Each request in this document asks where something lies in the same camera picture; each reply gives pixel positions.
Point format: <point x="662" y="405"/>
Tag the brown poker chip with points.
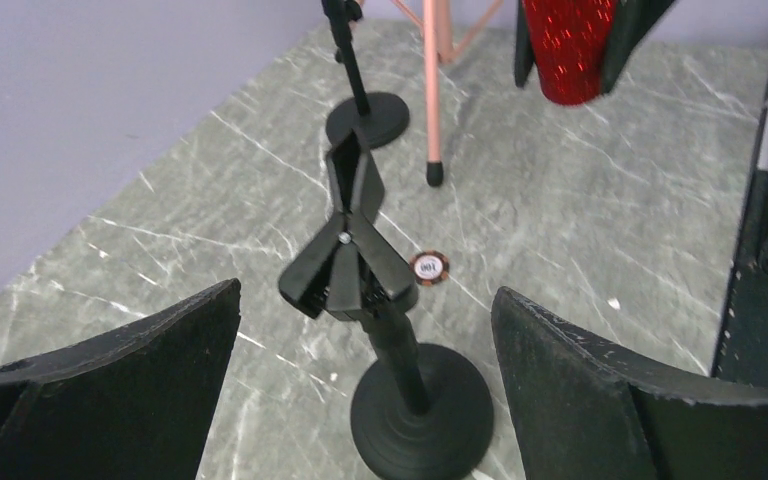
<point x="430" y="267"/>

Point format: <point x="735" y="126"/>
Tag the red glitter microphone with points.
<point x="569" y="38"/>

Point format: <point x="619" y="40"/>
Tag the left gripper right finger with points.
<point x="584" y="407"/>

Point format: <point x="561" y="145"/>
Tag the pink music stand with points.
<point x="436" y="25"/>

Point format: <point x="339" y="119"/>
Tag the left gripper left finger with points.
<point x="136" y="402"/>

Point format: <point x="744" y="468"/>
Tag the black round-base clip stand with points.
<point x="421" y="410"/>

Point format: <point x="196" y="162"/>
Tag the black round-base mic stand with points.
<point x="381" y="116"/>

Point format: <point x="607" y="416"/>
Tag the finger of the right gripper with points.
<point x="524" y="59"/>
<point x="632" y="21"/>

